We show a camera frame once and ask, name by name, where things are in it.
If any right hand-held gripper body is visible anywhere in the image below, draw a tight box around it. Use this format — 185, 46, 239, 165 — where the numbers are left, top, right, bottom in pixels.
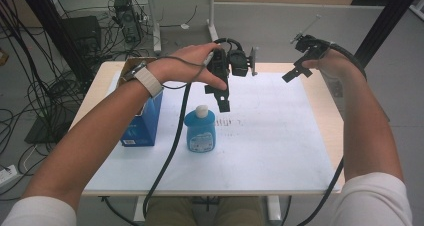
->
289, 14, 332, 62

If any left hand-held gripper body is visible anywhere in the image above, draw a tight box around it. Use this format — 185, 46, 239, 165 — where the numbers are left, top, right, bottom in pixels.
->
206, 46, 260, 89

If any blue bottle with white cap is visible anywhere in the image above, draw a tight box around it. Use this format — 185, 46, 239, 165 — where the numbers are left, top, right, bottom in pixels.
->
183, 104, 217, 154

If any blue cardboard box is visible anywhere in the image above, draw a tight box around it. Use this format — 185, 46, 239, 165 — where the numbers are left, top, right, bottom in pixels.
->
118, 56, 164, 148

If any person's left hand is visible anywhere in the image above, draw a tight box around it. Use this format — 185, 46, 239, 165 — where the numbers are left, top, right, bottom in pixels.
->
146, 42, 228, 92

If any person's right hand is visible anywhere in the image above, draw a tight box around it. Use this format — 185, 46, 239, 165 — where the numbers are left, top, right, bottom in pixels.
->
301, 49, 368, 88

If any white table mat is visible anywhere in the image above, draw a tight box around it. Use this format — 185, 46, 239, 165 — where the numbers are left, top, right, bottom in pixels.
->
84, 70, 342, 194

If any white band wristwatch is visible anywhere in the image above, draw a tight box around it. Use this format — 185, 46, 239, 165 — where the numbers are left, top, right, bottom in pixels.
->
124, 60, 165, 99

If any white background desk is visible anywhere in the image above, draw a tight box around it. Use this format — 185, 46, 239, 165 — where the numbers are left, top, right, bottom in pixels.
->
126, 0, 249, 56

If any person's right leg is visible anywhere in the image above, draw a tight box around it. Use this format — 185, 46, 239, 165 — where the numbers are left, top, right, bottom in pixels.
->
213, 195, 265, 226

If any person's leg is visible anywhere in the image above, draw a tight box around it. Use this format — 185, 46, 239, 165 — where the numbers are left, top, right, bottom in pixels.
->
145, 195, 196, 226
213, 195, 265, 226

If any white table leg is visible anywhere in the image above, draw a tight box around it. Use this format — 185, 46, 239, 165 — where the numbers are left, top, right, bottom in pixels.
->
133, 195, 149, 223
265, 195, 283, 223

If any person's left leg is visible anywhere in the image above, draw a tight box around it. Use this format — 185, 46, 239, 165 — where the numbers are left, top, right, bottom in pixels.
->
145, 195, 196, 226

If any black box on floor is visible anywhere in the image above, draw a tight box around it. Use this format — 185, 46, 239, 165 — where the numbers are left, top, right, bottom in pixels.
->
60, 15, 103, 59

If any person's right white sleeve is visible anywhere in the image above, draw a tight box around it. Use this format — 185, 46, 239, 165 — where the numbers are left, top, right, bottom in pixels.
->
329, 171, 414, 226

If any person's white sleeve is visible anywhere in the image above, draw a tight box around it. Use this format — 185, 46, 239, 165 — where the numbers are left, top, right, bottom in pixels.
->
0, 195, 78, 226
329, 171, 414, 226

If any black floor mat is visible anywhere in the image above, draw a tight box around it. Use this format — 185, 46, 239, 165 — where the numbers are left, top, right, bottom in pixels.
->
24, 114, 76, 145

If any brown box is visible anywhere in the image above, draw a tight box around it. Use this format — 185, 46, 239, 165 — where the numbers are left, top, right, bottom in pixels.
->
0, 47, 10, 67

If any person's left white sleeve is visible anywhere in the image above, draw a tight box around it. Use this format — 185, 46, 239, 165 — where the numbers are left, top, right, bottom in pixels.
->
0, 195, 78, 226

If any white power strip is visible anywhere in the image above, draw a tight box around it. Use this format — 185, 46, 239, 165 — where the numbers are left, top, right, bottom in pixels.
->
0, 164, 19, 188

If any thick black left gripper cable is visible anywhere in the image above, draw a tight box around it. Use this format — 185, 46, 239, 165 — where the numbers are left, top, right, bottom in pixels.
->
142, 81, 194, 219

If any thick black gripper cable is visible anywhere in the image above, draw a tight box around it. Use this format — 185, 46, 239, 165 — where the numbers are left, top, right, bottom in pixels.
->
142, 81, 194, 219
295, 42, 368, 226

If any black frame post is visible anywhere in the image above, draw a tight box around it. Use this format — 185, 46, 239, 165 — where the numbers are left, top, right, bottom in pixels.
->
352, 0, 424, 69
15, 0, 95, 89

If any thick black right gripper cable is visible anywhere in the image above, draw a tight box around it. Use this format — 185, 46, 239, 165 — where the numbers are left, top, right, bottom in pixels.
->
295, 42, 368, 226

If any black cable under table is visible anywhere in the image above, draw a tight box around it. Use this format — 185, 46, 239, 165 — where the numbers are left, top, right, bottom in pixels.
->
99, 195, 141, 226

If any tangle of black floor cables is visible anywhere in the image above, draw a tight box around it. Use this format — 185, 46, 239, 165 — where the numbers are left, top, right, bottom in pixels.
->
0, 0, 86, 202

